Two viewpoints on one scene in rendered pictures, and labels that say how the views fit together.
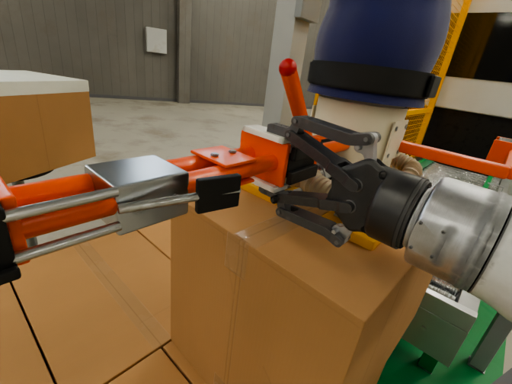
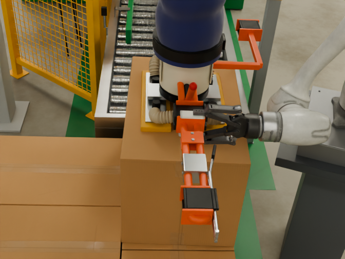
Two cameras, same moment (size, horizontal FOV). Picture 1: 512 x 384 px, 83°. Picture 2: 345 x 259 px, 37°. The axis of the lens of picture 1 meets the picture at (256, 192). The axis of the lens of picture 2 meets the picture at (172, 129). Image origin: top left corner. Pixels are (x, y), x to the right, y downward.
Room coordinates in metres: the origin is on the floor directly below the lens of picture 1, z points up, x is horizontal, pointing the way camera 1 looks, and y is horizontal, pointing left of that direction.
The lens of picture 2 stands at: (-0.43, 0.84, 2.00)
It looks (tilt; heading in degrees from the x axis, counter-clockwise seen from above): 39 degrees down; 316
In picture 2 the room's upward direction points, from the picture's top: 4 degrees clockwise
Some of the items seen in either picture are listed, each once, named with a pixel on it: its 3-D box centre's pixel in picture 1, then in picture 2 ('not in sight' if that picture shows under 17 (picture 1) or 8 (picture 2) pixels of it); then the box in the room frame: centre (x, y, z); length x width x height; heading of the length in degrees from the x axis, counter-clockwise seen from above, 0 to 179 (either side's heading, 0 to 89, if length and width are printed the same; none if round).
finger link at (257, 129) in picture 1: (268, 133); (192, 114); (0.38, -0.01, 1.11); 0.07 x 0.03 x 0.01; 50
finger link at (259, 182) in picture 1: (261, 180); not in sight; (0.38, -0.01, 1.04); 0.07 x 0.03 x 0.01; 50
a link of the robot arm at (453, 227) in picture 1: (449, 229); (267, 126); (0.24, -0.18, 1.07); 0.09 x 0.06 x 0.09; 140
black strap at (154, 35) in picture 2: (369, 78); (188, 40); (0.60, -0.19, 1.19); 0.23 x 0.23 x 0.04
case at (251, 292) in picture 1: (320, 267); (180, 146); (0.59, -0.18, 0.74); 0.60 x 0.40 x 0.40; 139
